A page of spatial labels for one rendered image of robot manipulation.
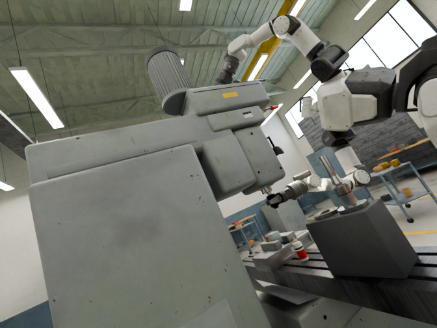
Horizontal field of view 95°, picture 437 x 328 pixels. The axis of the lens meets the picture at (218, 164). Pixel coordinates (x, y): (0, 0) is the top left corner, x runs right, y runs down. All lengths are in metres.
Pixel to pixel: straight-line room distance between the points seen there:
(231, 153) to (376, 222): 0.57
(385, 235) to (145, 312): 0.68
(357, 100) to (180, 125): 0.82
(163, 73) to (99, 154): 0.54
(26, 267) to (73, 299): 7.33
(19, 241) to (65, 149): 7.30
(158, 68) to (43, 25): 4.95
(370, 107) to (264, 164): 0.54
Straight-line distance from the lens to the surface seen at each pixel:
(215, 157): 0.89
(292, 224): 5.73
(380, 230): 0.74
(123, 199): 0.68
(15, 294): 8.07
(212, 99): 1.05
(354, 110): 1.19
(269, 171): 1.01
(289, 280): 1.09
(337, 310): 1.02
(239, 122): 1.04
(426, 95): 1.16
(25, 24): 6.08
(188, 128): 0.94
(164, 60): 1.22
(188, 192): 0.69
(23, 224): 8.19
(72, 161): 0.88
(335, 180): 0.76
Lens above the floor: 1.26
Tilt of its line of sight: 14 degrees up
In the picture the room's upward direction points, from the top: 25 degrees counter-clockwise
